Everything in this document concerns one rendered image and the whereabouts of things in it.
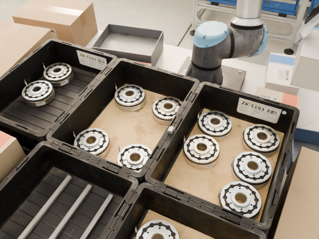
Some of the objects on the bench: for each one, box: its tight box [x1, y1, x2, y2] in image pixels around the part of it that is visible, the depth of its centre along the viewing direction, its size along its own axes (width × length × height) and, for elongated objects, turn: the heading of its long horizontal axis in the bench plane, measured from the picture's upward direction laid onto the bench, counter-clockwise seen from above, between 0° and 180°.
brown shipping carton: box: [12, 0, 98, 47], centre depth 152 cm, size 30×22×16 cm
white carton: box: [263, 52, 300, 96], centre depth 127 cm, size 20×12×9 cm, turn 163°
